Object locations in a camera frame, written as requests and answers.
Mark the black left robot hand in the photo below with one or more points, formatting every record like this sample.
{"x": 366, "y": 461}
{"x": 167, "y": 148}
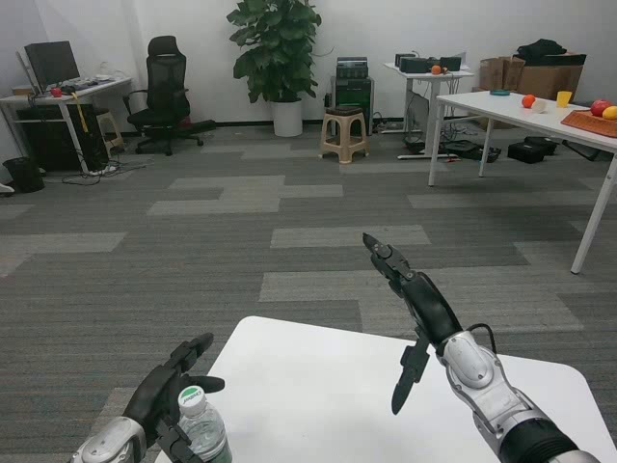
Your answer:
{"x": 154, "y": 395}

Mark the white office desk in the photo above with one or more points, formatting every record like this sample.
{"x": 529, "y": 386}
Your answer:
{"x": 87, "y": 89}

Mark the green plant in white pot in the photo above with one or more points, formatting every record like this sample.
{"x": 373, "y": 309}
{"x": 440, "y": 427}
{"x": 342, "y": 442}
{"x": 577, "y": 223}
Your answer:
{"x": 277, "y": 48}

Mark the brown paper bag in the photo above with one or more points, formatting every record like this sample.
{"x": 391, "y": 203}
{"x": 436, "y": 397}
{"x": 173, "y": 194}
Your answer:
{"x": 514, "y": 73}
{"x": 491, "y": 73}

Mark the flat black equipment on floor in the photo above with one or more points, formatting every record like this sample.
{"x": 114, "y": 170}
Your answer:
{"x": 465, "y": 149}

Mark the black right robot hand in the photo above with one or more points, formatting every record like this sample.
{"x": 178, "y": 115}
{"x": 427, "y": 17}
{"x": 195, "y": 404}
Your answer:
{"x": 431, "y": 306}

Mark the large cardboard box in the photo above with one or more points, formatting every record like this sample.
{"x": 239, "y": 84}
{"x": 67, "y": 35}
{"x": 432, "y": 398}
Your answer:
{"x": 547, "y": 79}

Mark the large red apple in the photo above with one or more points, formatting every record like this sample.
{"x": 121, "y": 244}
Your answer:
{"x": 598, "y": 106}

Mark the orange fruit near black boxes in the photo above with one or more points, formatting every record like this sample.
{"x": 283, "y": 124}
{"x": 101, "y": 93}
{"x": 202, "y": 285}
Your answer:
{"x": 436, "y": 69}

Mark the white cup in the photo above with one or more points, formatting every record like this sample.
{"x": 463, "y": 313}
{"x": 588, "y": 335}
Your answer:
{"x": 540, "y": 106}

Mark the black waste bin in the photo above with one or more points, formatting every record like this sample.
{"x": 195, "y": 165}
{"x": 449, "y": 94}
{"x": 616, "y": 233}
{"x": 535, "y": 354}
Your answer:
{"x": 23, "y": 174}

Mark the orange woven tray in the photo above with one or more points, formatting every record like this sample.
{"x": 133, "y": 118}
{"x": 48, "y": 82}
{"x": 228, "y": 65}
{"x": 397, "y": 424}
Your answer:
{"x": 585, "y": 124}

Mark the orange fruit beside white cup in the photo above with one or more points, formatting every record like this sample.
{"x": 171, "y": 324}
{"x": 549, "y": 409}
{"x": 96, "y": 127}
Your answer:
{"x": 528, "y": 100}

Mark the wide black box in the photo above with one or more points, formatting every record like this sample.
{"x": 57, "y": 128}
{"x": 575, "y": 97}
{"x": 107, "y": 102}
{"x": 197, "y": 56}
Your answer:
{"x": 417, "y": 64}

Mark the yellow cup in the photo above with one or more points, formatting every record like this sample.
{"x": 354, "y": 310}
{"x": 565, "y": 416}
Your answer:
{"x": 564, "y": 99}

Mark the black case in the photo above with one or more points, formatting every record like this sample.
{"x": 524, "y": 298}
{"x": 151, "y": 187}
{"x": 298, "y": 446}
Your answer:
{"x": 546, "y": 144}
{"x": 524, "y": 153}

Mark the white power strip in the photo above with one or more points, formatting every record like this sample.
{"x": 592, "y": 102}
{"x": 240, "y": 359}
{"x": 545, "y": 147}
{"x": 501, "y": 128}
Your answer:
{"x": 102, "y": 170}

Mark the black cloth bundle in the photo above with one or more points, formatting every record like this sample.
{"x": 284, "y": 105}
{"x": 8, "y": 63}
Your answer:
{"x": 541, "y": 47}

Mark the black cabinet under desk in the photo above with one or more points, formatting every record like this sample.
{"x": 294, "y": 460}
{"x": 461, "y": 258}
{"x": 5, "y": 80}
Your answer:
{"x": 45, "y": 140}

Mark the black computer monitor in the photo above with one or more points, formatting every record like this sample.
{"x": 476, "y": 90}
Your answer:
{"x": 52, "y": 63}

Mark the yellow fruit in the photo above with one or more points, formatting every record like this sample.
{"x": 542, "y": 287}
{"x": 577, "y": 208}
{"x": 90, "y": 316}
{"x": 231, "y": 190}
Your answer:
{"x": 611, "y": 113}

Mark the teal plate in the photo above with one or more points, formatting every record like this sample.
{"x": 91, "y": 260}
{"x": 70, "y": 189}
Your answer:
{"x": 500, "y": 92}

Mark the beige plastic stool dark seat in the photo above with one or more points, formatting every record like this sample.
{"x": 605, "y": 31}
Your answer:
{"x": 344, "y": 114}

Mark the small black box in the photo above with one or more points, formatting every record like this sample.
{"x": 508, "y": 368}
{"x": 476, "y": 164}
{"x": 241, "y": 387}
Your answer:
{"x": 449, "y": 63}

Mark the clear water bottle white cap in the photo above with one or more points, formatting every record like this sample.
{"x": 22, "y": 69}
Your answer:
{"x": 193, "y": 400}

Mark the large white table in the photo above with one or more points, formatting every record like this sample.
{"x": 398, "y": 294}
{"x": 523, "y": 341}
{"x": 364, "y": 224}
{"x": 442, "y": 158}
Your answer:
{"x": 487, "y": 107}

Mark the black green equipment cabinet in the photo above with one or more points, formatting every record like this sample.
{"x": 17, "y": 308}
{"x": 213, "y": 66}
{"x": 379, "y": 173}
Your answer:
{"x": 353, "y": 95}

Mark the black device on cabinet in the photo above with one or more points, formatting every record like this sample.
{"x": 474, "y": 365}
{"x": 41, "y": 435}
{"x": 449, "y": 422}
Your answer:
{"x": 352, "y": 67}

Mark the small white standing desk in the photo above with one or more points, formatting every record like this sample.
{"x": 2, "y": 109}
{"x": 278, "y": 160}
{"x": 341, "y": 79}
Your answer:
{"x": 420, "y": 73}

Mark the black mesh office chair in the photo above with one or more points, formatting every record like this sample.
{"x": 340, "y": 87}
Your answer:
{"x": 166, "y": 74}

